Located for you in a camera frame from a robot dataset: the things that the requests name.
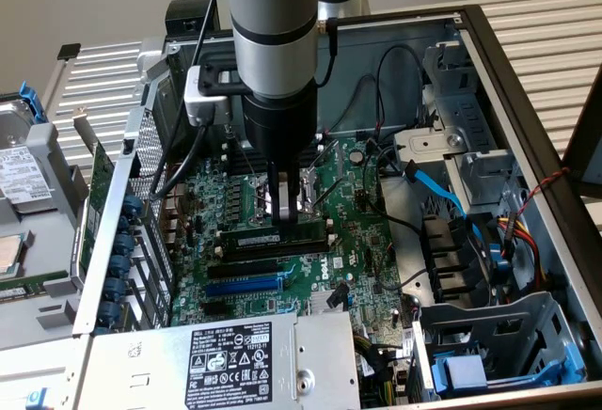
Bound silver power supply unit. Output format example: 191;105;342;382
77;309;362;410

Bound red black twisted wire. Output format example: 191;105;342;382
510;166;573;223

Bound dark brown panel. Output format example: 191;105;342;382
561;64;602;198

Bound open metal PC case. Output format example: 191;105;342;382
0;3;602;410

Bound black camera cable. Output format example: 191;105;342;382
148;0;228;203

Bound blue drive caddy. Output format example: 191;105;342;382
431;341;588;398

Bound grey metal drive cage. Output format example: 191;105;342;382
411;291;592;404

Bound yellow red power wires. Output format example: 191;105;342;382
496;214;554;289

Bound green RAM stick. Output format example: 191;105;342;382
219;227;329;250
0;270;71;304

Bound long black expansion slot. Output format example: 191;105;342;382
206;258;279;281

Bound green graphics card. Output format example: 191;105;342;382
69;106;119;289

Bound blue flat disk wire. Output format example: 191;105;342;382
402;159;512;273

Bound silver hard disk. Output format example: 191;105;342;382
0;99;54;216

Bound silver CPU chip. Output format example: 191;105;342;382
0;233;25;278

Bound black plastic shroud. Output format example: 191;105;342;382
420;214;498;310

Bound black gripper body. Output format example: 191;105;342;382
241;78;320;167

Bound silver disk bay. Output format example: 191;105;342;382
392;40;521;207

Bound black cable gold plug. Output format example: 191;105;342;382
315;16;341;88

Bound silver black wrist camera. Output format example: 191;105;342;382
182;64;246;128

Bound metal rear port block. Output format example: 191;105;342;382
161;181;188;247

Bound small black end cap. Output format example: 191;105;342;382
55;42;82;61

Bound blue expansion slot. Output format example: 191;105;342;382
204;274;284;297

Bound yellow black wire bundle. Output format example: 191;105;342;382
352;333;410;410

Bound blue case latch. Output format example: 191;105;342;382
25;386;51;410

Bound short black expansion slot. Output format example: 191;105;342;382
201;299;230;318

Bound thin black looped wire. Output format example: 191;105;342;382
374;45;427;141

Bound black wire connector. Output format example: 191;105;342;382
327;281;352;311

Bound CPU socket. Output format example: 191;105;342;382
248;139;342;226

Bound metal socket cover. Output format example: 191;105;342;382
304;139;342;207

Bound thin metal locking lever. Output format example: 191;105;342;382
227;125;258;179

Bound blue hard disk bracket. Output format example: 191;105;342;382
19;81;52;127

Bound grey parts rack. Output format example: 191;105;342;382
0;122;93;353

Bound thick black wire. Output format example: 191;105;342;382
360;144;424;238

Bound silver chipset heatsink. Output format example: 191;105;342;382
308;290;336;316

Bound black box device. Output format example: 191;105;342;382
164;0;222;40

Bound green motherboard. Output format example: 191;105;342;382
159;134;418;336

